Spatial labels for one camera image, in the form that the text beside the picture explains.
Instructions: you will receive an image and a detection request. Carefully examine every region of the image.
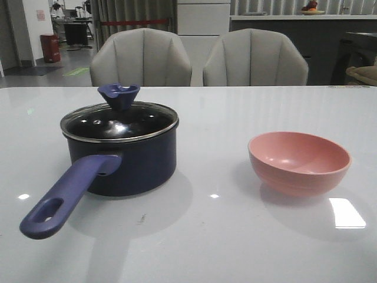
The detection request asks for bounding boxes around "red trash bin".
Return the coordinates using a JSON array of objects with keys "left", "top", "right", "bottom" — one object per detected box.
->
[{"left": 39, "top": 34, "right": 61, "bottom": 63}]

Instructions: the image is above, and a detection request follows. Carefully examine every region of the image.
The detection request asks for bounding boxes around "pink bowl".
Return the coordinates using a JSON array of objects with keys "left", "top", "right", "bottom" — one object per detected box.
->
[{"left": 248, "top": 131, "right": 352, "bottom": 197}]

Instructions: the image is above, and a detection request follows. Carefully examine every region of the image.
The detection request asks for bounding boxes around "black office chair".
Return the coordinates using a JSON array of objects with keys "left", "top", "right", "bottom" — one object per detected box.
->
[{"left": 64, "top": 22, "right": 92, "bottom": 51}]

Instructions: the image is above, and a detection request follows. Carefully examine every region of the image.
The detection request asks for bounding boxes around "left beige chair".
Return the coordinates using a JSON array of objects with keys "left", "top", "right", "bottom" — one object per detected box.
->
[{"left": 90, "top": 28, "right": 192, "bottom": 87}]

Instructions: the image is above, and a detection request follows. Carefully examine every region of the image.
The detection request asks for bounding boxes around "dark grey counter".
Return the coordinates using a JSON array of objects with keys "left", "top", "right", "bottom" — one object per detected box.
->
[{"left": 229, "top": 15, "right": 376, "bottom": 85}]

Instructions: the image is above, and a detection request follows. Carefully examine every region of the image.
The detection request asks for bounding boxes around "beige cushion right edge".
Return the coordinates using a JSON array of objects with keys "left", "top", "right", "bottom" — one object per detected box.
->
[{"left": 346, "top": 65, "right": 377, "bottom": 86}]

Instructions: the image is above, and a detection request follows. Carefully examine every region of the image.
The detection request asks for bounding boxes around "right beige chair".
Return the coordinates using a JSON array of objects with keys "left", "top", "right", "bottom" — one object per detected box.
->
[{"left": 203, "top": 28, "right": 309, "bottom": 87}]

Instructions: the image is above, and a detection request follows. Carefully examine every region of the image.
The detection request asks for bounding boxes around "glass lid with blue knob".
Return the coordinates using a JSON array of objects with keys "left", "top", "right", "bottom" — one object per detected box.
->
[{"left": 60, "top": 83, "right": 179, "bottom": 144}]

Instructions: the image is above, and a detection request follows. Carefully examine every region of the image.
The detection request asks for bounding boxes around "fruit plate on counter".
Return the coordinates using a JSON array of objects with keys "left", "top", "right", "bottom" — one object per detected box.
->
[{"left": 300, "top": 0, "right": 325, "bottom": 15}]

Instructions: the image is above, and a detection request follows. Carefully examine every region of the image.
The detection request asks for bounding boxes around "red barrier tape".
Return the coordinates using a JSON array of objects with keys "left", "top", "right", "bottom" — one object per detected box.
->
[{"left": 100, "top": 18, "right": 169, "bottom": 26}]

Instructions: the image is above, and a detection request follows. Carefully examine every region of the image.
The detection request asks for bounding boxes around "beige chair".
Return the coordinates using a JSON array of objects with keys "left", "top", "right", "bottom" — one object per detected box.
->
[
  {"left": 90, "top": 28, "right": 192, "bottom": 87},
  {"left": 203, "top": 28, "right": 309, "bottom": 87}
]

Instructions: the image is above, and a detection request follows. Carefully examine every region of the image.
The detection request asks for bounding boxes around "white cabinet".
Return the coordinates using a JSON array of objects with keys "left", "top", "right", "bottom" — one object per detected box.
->
[{"left": 177, "top": 1, "right": 231, "bottom": 86}]

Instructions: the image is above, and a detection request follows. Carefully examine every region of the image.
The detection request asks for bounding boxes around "dark blue saucepan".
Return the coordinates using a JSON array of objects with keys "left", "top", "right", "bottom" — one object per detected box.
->
[{"left": 19, "top": 127, "right": 177, "bottom": 239}]

